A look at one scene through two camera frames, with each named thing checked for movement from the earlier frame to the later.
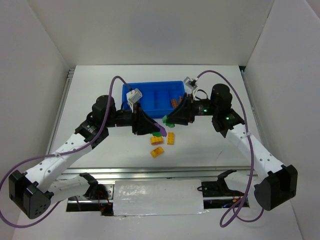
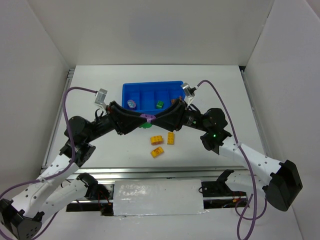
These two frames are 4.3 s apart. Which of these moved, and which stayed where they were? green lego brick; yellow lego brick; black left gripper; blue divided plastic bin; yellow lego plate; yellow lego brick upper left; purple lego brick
Moved: purple lego brick; black left gripper; green lego brick
Stayed: yellow lego brick; yellow lego plate; yellow lego brick upper left; blue divided plastic bin
